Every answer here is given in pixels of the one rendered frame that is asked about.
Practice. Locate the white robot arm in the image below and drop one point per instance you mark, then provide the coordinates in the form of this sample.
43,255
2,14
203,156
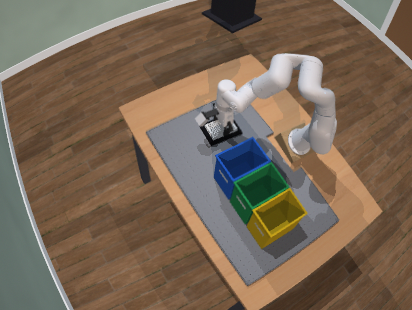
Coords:
322,128

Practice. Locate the yellow open bin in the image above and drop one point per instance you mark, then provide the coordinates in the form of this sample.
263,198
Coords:
280,213

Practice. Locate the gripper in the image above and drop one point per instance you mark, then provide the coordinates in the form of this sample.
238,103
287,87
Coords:
224,119

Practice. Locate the green bin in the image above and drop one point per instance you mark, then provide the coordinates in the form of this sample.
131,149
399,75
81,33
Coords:
256,187

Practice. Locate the grey perforated breadboard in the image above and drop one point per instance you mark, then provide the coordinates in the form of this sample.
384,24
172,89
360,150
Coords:
191,160

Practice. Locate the blue bin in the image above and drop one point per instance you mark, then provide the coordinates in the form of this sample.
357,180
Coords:
240,160

